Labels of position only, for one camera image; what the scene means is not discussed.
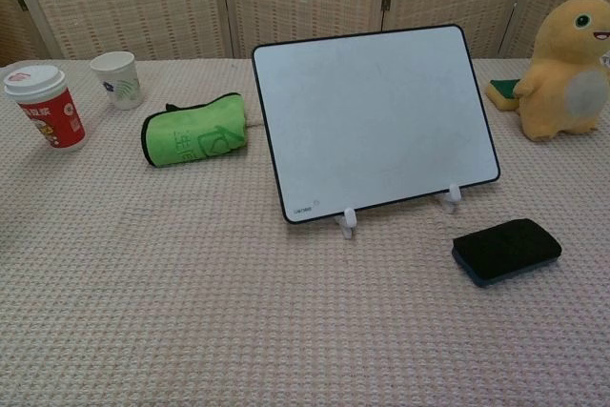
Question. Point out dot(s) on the black whiteboard eraser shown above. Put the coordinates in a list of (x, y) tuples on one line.
[(506, 250)]

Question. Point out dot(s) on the white plastic board stand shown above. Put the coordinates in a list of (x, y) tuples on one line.
[(350, 223)]

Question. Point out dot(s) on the folded green microfiber towel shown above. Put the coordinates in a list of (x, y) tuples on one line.
[(195, 130)]

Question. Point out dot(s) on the beige waffle tablecloth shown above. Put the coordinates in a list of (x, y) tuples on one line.
[(238, 283)]

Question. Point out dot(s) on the white paper cup green print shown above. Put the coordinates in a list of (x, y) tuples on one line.
[(119, 78)]

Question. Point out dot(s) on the yellow green scrubbing sponge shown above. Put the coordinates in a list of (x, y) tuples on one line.
[(502, 90)]

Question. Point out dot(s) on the red paper cup white lid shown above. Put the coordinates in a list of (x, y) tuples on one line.
[(45, 107)]

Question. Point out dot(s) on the yellow plush dinosaur toy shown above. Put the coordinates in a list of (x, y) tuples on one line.
[(567, 73)]

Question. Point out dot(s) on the white board tablet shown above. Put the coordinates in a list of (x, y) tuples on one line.
[(372, 121)]

